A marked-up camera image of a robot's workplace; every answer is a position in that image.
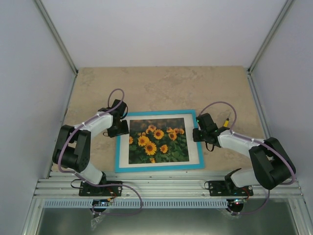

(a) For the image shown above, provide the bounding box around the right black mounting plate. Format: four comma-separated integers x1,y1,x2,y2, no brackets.
204,181,254,197

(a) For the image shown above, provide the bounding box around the teal wooden picture frame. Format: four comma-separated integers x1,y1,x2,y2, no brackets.
114,109,205,174

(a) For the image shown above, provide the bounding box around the white mat board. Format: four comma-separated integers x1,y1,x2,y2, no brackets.
119,113,201,168

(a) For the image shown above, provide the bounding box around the aluminium rail base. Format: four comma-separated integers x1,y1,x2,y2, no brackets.
34,170,304,200

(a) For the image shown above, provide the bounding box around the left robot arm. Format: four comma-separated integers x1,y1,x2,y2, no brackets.
52,99,129,195

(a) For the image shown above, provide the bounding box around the right aluminium corner post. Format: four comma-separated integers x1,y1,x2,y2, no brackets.
246,0,296,74

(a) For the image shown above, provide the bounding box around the left aluminium corner post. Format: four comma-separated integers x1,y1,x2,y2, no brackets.
33,0,79,75

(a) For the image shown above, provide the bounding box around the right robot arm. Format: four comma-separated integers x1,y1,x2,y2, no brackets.
193,113,296,195

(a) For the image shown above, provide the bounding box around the slotted cable duct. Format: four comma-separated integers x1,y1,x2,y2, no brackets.
43,199,228,209

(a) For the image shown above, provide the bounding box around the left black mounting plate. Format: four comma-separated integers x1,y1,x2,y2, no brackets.
78,182,122,197

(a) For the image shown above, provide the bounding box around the yellow handled screwdriver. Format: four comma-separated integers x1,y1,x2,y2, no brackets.
223,113,231,128

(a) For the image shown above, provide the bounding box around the black mounting plate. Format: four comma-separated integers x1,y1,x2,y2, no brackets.
78,182,122,197
204,181,254,197

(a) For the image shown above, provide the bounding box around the aluminium corner post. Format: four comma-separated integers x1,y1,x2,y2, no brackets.
246,0,296,74
33,0,79,75

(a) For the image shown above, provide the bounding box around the sunflower photo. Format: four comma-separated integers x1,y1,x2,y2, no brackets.
129,118,190,165

